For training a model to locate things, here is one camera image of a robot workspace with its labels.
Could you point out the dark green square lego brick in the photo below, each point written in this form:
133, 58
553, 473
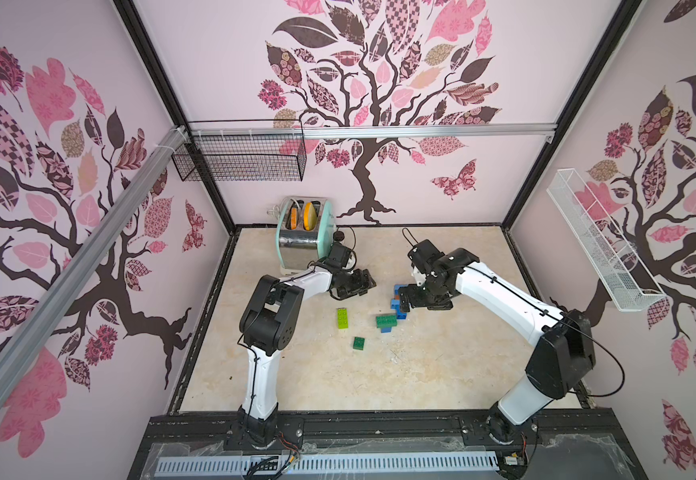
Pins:
358, 343

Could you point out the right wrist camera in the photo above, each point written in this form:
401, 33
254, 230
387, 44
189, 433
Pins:
423, 256

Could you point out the white cable duct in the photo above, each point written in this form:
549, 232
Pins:
329, 465

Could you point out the white wire shelf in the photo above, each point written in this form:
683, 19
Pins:
589, 209

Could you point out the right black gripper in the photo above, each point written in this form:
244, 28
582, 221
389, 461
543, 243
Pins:
419, 297

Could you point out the mint green toaster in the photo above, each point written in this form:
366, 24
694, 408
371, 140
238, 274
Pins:
304, 232

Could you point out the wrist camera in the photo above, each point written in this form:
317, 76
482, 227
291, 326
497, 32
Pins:
423, 256
340, 257

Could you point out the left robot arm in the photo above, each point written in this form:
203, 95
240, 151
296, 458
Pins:
267, 326

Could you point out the aluminium rail wall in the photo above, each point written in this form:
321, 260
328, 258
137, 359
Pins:
365, 132
23, 347

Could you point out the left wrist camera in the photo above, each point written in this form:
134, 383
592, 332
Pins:
340, 257

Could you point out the lime green long lego brick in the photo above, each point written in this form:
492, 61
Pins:
342, 318

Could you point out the black wire basket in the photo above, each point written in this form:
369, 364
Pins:
243, 150

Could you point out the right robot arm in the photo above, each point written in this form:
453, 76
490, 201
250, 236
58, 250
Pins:
563, 345

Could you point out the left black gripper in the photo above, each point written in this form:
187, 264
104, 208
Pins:
358, 284

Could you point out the aluminium rail left wall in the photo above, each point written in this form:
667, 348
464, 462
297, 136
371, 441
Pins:
23, 347

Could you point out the aluminium rail back wall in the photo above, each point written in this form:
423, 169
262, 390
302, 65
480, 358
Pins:
365, 132

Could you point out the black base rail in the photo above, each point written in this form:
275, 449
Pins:
474, 427

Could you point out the dark green long lego brick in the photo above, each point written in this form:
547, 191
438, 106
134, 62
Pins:
387, 320

